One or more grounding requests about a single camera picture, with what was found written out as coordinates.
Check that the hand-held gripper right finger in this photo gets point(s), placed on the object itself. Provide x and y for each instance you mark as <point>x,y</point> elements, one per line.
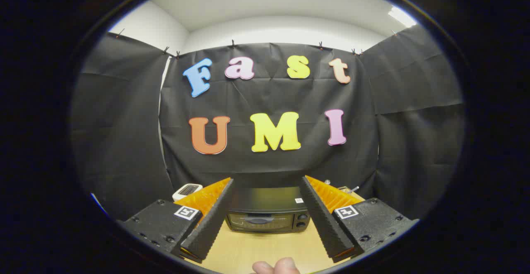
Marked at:
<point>325,224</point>

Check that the black toaster oven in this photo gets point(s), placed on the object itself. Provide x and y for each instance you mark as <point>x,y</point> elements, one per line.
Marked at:
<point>269,201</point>

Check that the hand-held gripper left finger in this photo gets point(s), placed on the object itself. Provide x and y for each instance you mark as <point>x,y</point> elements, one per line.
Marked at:
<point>211,224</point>

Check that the white pop-up toaster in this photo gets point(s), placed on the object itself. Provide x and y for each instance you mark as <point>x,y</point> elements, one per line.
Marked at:
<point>186,191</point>

